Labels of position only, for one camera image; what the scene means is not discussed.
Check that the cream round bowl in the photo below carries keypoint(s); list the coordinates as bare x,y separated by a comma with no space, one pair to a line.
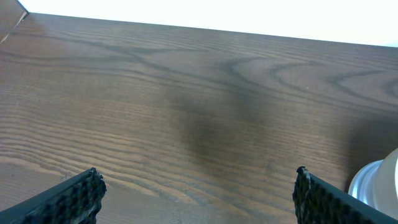
385,186

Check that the white digital kitchen scale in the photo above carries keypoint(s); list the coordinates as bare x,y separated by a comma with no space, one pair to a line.
361,186

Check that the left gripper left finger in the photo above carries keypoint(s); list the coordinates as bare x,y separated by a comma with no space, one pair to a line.
76,200

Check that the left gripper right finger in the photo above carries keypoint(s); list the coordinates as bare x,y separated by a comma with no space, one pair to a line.
318,202

